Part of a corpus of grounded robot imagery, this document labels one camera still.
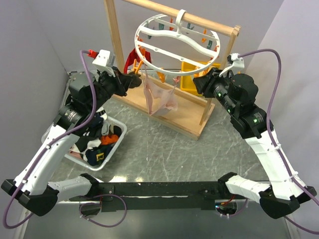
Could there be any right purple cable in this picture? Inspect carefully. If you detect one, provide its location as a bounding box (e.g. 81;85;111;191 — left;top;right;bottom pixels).
238;48;319;235

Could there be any white plastic laundry basket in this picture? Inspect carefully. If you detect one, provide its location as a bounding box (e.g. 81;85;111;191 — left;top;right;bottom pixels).
41;117;128;172

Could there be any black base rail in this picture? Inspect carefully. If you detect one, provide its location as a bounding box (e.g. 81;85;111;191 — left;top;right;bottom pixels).
70;181;232;212

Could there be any purple cable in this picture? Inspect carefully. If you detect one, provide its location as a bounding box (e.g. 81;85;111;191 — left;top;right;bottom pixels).
2;49;98;229
238;48;319;235

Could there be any white round clip hanger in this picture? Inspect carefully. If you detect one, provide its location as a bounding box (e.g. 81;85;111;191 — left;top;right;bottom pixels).
134;10;220;76

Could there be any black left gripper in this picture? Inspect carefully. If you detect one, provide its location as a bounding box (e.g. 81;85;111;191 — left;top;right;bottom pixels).
88;66;134;113

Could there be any navy sock with buckle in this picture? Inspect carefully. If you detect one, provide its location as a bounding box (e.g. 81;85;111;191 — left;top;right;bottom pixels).
84;145;113;166

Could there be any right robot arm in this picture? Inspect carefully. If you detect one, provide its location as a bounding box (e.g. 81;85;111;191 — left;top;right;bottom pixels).
193;68;317;219

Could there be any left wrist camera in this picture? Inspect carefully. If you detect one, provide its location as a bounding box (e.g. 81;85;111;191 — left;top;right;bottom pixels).
88;49;115;77

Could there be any pale pink sock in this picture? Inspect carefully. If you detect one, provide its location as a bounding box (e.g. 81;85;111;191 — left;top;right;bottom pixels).
143;71;178;117

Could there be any dark brown sock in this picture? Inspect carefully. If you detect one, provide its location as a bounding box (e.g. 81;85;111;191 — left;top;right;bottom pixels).
129;71;142;89

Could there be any wooden drying rack stand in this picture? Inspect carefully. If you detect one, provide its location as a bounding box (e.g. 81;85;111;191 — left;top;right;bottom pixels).
118;0;241;140

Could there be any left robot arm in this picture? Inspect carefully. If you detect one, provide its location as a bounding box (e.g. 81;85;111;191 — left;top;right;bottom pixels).
1;67;142;217

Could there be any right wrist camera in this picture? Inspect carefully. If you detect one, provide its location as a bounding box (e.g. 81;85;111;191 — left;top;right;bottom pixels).
219;53;245;77

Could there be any red sock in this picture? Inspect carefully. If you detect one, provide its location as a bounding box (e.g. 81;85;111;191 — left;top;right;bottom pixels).
123;49;152;74

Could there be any yellow plastic tray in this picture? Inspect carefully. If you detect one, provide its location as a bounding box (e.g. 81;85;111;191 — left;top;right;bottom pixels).
180;62;220;96

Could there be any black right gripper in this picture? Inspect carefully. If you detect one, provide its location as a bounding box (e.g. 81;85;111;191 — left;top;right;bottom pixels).
192;66;238;115

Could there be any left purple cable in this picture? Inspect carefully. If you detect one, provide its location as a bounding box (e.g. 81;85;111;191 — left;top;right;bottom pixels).
2;49;98;229

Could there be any orange sock in basket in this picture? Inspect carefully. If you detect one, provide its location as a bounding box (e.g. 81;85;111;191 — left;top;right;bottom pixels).
101;134;119;145

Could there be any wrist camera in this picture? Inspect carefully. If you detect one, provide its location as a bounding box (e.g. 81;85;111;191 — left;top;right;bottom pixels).
88;49;115;77
219;53;245;77

